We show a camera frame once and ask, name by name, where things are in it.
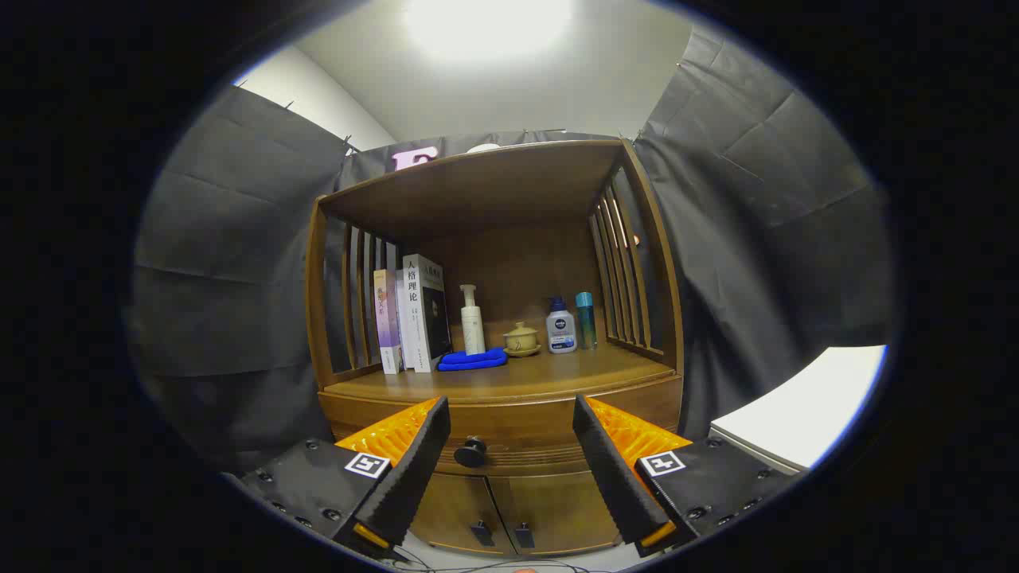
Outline black floor cables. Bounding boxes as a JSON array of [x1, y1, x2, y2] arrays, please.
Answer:
[[382, 545, 622, 573]]

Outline brown wooden drawer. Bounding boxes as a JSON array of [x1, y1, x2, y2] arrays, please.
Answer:
[[318, 374, 684, 478]]

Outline white side table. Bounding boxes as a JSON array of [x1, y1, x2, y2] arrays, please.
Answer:
[[709, 345, 888, 474]]

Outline slim teal bottle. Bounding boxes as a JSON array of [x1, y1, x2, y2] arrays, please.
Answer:
[[575, 291, 598, 351]]

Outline purple book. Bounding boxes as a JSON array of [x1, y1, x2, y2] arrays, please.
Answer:
[[373, 269, 403, 375]]

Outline white pump bottle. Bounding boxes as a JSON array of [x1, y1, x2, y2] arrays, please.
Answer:
[[459, 284, 486, 356]]

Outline wooden cabinet door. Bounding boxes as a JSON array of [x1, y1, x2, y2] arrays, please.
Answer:
[[487, 471, 626, 556], [410, 474, 518, 554]]

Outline brown wooden cabinet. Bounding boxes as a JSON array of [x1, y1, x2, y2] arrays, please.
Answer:
[[305, 137, 685, 556]]

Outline thin white book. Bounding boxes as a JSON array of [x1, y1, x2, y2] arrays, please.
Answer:
[[395, 269, 415, 371]]

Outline black backdrop cloth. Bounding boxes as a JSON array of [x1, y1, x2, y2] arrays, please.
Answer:
[[127, 24, 896, 478]]

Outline white bottle with blue cap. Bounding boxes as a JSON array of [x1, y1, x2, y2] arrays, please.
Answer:
[[545, 296, 578, 354]]

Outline blue folded cloth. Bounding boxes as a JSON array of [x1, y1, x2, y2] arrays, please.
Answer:
[[437, 347, 509, 372]]

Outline white and black book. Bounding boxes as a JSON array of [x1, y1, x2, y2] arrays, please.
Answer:
[[402, 253, 455, 373]]

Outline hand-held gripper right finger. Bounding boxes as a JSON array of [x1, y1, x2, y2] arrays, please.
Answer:
[[572, 394, 801, 558]]

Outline brown wooden countertop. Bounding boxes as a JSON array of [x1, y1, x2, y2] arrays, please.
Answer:
[[322, 341, 677, 405]]

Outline yellow lidded teacup with saucer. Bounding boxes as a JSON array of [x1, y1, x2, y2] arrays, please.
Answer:
[[502, 321, 542, 358]]

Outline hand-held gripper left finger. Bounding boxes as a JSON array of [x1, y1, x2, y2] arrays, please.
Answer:
[[239, 396, 451, 558]]

